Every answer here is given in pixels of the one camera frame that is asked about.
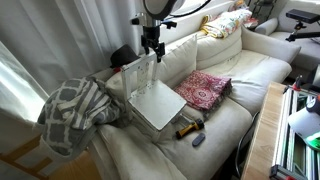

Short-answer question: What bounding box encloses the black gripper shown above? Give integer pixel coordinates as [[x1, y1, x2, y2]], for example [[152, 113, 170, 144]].
[[140, 25, 166, 64]]

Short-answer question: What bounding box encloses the white wooden chair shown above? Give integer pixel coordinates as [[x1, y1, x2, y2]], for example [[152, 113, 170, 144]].
[[120, 53, 188, 143]]

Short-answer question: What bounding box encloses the beige sofa back cushion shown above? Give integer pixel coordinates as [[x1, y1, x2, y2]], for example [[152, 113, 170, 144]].
[[105, 34, 198, 113]]

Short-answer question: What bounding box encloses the black hat with red band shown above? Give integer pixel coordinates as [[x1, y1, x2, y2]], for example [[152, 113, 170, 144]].
[[109, 44, 142, 74]]

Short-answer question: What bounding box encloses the red patterned folded cloth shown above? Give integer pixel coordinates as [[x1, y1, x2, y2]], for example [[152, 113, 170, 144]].
[[173, 69, 233, 114]]

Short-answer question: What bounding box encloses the colourful floral blanket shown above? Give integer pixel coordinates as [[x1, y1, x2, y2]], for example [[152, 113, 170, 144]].
[[199, 8, 254, 39]]

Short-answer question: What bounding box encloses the yellow black flashlight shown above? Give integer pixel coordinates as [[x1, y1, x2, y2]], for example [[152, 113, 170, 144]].
[[175, 118, 205, 140]]

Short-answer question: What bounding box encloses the grey curtain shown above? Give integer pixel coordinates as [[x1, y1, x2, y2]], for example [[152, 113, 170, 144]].
[[0, 0, 149, 123]]

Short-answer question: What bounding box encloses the grey white patterned blanket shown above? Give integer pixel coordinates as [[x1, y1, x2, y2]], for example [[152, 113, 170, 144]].
[[36, 75, 126, 158]]

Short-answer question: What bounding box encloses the black remote control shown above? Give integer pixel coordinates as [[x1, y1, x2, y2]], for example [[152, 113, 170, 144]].
[[191, 132, 206, 148]]

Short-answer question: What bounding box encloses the beige sofa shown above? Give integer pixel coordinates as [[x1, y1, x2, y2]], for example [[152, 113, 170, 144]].
[[88, 24, 303, 180]]

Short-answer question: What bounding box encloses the light wooden table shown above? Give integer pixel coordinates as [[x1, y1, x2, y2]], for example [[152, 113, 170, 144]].
[[240, 82, 288, 180]]

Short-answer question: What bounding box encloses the red black clamp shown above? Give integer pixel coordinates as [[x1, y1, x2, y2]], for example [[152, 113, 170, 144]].
[[283, 74, 304, 94]]

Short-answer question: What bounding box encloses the grey sofa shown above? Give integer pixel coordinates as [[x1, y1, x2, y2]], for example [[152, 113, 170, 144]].
[[256, 0, 320, 73]]

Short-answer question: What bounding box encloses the white device with green light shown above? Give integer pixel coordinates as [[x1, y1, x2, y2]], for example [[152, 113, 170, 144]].
[[287, 96, 320, 151]]

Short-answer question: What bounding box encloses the wooden side table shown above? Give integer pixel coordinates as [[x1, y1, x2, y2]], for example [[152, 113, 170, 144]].
[[0, 134, 101, 180]]

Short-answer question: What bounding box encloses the black floor cable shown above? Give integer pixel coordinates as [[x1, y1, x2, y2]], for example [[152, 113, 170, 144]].
[[234, 111, 261, 178]]

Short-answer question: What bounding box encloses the aluminium frame rack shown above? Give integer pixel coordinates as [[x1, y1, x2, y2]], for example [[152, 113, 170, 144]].
[[269, 88, 320, 180]]

